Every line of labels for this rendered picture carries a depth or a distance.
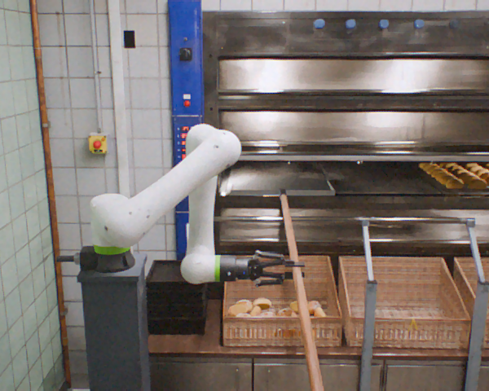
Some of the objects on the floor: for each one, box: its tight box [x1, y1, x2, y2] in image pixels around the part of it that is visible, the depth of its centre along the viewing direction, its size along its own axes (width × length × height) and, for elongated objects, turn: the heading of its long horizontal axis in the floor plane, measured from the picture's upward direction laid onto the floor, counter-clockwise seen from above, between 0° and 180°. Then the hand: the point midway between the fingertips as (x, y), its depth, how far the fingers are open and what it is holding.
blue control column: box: [168, 0, 204, 260], centre depth 385 cm, size 193×16×215 cm, turn 179°
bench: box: [147, 300, 489, 391], centre depth 286 cm, size 56×242×58 cm, turn 89°
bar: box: [214, 216, 489, 391], centre depth 258 cm, size 31×127×118 cm, turn 89°
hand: (294, 269), depth 194 cm, fingers closed on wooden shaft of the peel, 3 cm apart
